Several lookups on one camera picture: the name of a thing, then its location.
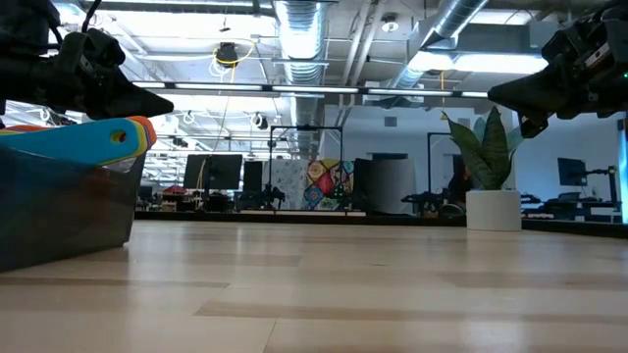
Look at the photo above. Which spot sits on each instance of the grey storage cabinet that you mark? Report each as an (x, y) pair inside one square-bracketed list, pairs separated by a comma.
[(392, 184)]

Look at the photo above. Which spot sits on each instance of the person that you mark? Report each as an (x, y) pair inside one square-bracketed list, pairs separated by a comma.
[(458, 184)]

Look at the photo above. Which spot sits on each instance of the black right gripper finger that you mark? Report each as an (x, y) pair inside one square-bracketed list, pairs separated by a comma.
[(530, 93), (532, 126)]

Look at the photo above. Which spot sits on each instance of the long ceiling light bar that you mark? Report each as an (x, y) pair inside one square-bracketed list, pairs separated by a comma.
[(314, 89)]

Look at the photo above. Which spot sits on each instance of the grey translucent plastic basket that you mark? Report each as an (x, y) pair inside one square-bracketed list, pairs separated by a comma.
[(64, 220)]

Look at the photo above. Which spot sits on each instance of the silver ribbed ventilation duct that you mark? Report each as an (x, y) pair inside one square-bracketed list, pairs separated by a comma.
[(300, 44)]

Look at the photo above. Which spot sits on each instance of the black metal stand frame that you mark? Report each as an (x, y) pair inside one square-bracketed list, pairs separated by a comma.
[(304, 128)]

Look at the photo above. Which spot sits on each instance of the black overhead camera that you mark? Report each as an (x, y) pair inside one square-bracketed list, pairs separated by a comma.
[(226, 53)]

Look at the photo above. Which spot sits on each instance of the black monitor on arm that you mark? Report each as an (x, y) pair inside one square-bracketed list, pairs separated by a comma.
[(571, 171)]

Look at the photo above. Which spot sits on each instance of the white partition panel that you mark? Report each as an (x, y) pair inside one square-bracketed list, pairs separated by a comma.
[(287, 184)]

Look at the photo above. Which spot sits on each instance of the colourful patchwork wall hanging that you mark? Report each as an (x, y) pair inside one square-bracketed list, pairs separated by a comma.
[(326, 184)]

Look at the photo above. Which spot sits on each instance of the snake plant in white pot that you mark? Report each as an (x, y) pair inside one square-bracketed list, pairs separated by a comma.
[(493, 211)]

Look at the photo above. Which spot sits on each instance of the round ceiling sensor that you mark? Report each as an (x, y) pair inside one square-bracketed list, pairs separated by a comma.
[(390, 23)]

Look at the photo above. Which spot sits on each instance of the yellow plastic measuring cup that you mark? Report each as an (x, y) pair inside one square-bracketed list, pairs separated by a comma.
[(118, 137)]

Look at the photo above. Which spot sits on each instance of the narrow black desk monitor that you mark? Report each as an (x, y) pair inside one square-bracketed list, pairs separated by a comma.
[(252, 175)]

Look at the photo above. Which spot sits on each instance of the large black desk monitor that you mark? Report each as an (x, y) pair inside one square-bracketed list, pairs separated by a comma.
[(213, 171)]

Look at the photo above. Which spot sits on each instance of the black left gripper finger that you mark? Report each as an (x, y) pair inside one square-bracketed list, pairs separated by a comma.
[(127, 98)]

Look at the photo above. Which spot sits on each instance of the black aluminium table frame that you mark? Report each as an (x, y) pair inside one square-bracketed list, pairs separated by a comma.
[(294, 216)]

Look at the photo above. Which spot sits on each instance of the teal plastic measuring cup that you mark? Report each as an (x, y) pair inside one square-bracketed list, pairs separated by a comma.
[(73, 144)]

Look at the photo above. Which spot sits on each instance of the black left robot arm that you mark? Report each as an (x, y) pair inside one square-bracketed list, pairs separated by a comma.
[(24, 24)]

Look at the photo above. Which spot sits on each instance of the silver diagonal ventilation duct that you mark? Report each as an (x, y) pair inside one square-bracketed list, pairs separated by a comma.
[(456, 19)]

